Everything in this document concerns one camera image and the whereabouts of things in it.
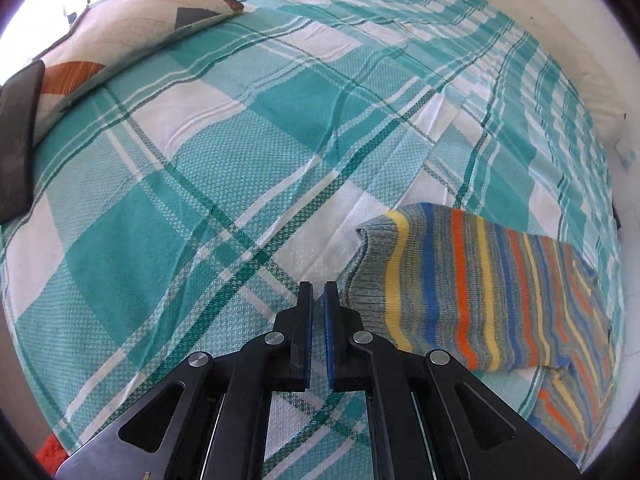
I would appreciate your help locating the teal plaid bedsheet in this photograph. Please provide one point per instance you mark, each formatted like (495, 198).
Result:
(240, 160)

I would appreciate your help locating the white wall switch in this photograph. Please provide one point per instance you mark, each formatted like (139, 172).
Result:
(627, 154)

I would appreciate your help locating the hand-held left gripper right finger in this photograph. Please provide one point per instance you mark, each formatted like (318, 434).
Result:
(329, 332)

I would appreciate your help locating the orange cloth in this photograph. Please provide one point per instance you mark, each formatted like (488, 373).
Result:
(52, 455)

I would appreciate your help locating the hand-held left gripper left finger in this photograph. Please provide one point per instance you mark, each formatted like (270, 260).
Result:
(306, 332)

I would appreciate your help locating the striped knit sweater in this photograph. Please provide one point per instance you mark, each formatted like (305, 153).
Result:
(450, 290)

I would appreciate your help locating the patterned cream pillow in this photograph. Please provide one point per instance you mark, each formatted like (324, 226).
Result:
(125, 30)

